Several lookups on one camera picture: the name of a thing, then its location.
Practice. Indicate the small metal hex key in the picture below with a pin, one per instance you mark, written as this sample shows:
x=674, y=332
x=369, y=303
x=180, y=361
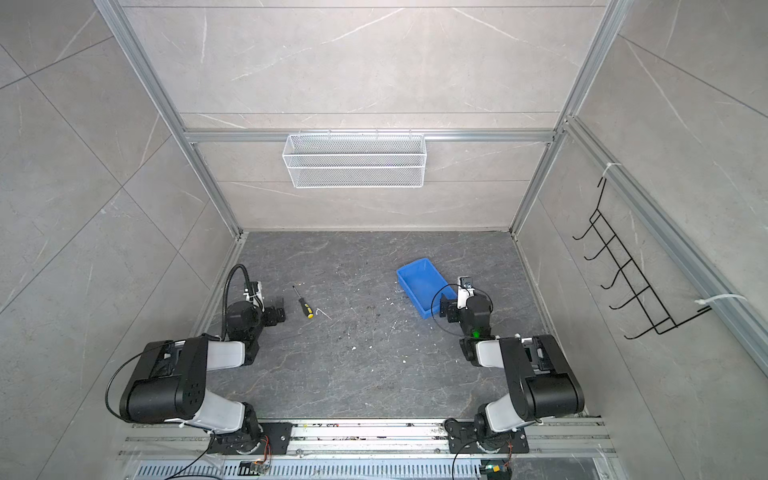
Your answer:
x=321, y=312

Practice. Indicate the aluminium mounting rail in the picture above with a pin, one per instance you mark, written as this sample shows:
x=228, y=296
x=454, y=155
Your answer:
x=574, y=437

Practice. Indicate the white wire mesh basket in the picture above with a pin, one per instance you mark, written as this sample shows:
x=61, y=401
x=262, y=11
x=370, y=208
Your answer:
x=359, y=160

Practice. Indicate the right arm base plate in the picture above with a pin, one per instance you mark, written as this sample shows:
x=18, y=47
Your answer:
x=465, y=437

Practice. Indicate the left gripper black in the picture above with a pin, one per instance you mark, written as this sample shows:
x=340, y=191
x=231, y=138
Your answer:
x=274, y=312

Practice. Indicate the black wire hook rack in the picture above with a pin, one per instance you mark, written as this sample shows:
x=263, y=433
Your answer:
x=628, y=270

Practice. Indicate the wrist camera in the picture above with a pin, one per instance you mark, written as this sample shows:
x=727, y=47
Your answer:
x=465, y=291
x=253, y=294

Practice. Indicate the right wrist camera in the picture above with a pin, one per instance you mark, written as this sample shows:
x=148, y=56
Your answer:
x=465, y=291

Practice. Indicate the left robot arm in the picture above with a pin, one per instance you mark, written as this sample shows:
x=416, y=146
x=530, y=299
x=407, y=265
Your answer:
x=169, y=381

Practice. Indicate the black yellow screwdriver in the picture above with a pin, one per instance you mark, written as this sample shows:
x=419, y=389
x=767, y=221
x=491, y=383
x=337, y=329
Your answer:
x=307, y=310

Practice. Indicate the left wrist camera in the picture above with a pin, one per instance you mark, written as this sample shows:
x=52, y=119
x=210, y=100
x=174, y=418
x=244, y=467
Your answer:
x=253, y=294

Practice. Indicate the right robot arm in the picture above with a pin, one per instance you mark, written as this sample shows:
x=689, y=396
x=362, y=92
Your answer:
x=540, y=381

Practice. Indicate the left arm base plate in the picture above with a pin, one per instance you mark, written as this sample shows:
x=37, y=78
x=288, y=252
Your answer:
x=270, y=437

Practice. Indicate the blue plastic bin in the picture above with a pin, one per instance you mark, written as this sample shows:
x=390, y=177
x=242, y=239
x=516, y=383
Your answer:
x=424, y=285

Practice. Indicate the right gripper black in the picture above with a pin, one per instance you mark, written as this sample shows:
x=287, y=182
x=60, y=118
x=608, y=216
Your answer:
x=450, y=307

